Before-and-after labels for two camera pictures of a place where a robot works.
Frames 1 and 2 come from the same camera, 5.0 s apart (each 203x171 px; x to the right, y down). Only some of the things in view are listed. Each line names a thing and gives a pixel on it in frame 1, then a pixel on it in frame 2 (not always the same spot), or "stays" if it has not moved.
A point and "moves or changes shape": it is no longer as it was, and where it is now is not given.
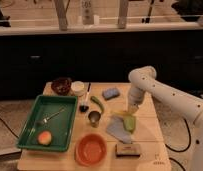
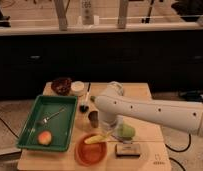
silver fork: [45, 120] stays
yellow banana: [120, 113] moves or changes shape
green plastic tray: [49, 123] stays
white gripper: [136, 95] → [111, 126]
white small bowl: [78, 87] stays
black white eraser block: [127, 150] stays
